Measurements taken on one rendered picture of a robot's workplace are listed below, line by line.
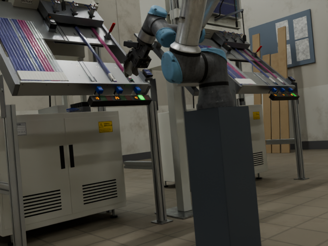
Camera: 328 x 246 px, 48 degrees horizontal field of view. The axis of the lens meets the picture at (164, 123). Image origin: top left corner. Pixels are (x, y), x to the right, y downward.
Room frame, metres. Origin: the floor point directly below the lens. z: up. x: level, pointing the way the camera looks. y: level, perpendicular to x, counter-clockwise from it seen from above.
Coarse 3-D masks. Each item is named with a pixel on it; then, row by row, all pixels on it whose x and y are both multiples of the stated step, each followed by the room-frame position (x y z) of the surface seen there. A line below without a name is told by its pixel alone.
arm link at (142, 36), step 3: (141, 30) 1.58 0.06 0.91; (141, 33) 1.58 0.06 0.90; (144, 33) 1.56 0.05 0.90; (138, 36) 1.59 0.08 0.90; (141, 36) 1.58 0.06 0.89; (144, 36) 1.57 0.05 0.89; (147, 36) 1.57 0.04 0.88; (150, 36) 1.57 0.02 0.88; (153, 36) 1.63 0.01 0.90; (141, 39) 1.58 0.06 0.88; (144, 39) 1.58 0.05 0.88; (147, 39) 1.57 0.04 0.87; (150, 39) 1.58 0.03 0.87; (153, 39) 1.59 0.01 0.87; (144, 42) 1.59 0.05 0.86; (147, 42) 1.58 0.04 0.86; (150, 42) 1.59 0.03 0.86; (153, 42) 1.61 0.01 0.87
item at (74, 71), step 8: (64, 64) 1.75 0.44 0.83; (72, 64) 1.78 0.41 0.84; (80, 64) 1.81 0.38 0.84; (88, 64) 1.85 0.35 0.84; (96, 64) 1.88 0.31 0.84; (112, 64) 1.95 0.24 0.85; (16, 72) 1.55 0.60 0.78; (64, 72) 1.71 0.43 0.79; (72, 72) 1.73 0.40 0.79; (80, 72) 1.76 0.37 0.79; (88, 72) 1.79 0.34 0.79; (96, 72) 1.82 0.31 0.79; (104, 72) 1.86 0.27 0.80; (112, 72) 1.89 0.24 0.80; (120, 72) 1.92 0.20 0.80; (72, 80) 1.69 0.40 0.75; (80, 80) 1.71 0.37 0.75; (88, 80) 1.74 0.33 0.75; (96, 80) 1.76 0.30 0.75; (104, 80) 1.80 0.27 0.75; (120, 80) 1.87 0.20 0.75; (128, 80) 1.89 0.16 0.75; (136, 80) 1.93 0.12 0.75
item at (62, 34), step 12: (0, 12) 1.85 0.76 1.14; (12, 12) 1.90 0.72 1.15; (24, 12) 1.96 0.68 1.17; (36, 12) 2.01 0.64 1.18; (36, 24) 1.92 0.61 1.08; (60, 24) 2.03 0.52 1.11; (48, 36) 1.88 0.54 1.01; (60, 36) 1.93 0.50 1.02; (72, 36) 1.99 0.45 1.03; (84, 36) 2.05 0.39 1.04; (96, 36) 2.10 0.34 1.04
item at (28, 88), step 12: (24, 84) 1.50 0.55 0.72; (36, 84) 1.53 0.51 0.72; (48, 84) 1.57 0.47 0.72; (60, 84) 1.60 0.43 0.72; (72, 84) 1.64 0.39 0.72; (84, 84) 1.68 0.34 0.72; (96, 84) 1.72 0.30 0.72; (108, 84) 1.76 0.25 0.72; (120, 84) 1.80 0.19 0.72; (132, 84) 1.85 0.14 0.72; (144, 84) 1.90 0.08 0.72
